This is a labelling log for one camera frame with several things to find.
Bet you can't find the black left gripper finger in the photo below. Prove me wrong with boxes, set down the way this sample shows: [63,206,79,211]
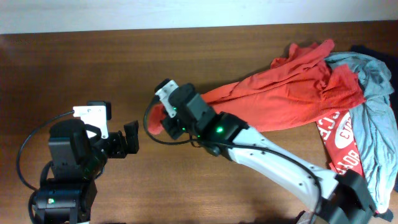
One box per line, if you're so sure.
[124,121,139,154]
[86,101,111,120]

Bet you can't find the orange red t-shirt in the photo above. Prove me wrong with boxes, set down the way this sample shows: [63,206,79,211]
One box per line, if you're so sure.
[147,39,366,136]

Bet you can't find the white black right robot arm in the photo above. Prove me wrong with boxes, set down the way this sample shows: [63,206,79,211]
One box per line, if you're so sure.
[155,80,376,223]

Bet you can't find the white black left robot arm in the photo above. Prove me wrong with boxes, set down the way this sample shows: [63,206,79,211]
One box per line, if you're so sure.
[28,101,139,223]

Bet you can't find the red printed t-shirt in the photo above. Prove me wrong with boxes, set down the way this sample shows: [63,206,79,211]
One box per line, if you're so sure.
[316,111,364,177]

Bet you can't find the grey t-shirt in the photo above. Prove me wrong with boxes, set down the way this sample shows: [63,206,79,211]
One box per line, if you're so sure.
[325,52,397,213]

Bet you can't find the dark navy garment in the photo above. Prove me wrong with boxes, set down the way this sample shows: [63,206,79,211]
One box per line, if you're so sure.
[350,45,397,112]

